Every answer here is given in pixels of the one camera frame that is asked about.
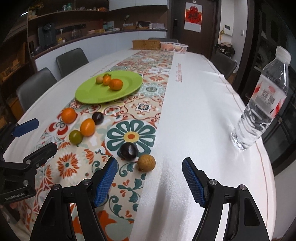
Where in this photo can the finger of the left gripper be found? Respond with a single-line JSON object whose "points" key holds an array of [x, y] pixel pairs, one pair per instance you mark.
{"points": [[13, 130], [30, 163]]}

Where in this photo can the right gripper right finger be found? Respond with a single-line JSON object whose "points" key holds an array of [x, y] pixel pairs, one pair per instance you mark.
{"points": [[244, 221]]}

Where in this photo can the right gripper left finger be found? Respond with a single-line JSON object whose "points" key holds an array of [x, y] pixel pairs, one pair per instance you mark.
{"points": [[54, 221]]}

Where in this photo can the orange mandarin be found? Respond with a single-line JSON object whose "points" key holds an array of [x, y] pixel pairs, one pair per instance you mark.
{"points": [[116, 84], [68, 115]]}

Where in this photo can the small green tomato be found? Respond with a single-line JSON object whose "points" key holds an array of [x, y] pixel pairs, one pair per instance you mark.
{"points": [[75, 137]]}

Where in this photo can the small orange tomato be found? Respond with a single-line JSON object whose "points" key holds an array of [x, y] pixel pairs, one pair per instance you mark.
{"points": [[87, 127]]}

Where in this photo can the dark purple fruit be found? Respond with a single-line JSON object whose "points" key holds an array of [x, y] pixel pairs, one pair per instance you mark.
{"points": [[98, 118], [128, 151]]}

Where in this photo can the small brown longan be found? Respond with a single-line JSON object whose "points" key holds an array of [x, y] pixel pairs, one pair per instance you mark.
{"points": [[99, 79]]}

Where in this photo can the brown longan fruit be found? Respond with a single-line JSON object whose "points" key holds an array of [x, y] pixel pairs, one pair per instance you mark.
{"points": [[146, 162]]}

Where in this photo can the dark chair near left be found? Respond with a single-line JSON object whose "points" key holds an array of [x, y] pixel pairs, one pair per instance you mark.
{"points": [[34, 87]]}

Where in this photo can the dark chair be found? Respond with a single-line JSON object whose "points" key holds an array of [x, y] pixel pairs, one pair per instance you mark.
{"points": [[34, 87], [71, 61], [224, 64]]}

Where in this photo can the patterned table runner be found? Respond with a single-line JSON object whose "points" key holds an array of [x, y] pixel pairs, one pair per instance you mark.
{"points": [[133, 118]]}

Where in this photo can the green plate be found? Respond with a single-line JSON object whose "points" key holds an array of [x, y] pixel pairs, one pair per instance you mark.
{"points": [[89, 92]]}

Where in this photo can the clear water bottle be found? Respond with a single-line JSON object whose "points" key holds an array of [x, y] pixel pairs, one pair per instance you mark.
{"points": [[265, 103]]}

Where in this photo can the woven wicker box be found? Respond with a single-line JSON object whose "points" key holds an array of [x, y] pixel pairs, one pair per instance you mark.
{"points": [[146, 45]]}

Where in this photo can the dark chair right side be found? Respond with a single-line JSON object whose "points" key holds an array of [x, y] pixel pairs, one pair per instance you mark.
{"points": [[224, 64]]}

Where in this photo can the dark chair far end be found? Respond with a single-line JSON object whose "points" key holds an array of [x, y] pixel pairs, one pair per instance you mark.
{"points": [[164, 40]]}

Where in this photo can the clear plastic fruit container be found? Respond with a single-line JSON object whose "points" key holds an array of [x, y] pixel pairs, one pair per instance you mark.
{"points": [[174, 47]]}

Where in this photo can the red door poster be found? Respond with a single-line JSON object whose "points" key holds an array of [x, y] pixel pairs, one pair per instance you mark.
{"points": [[193, 17]]}

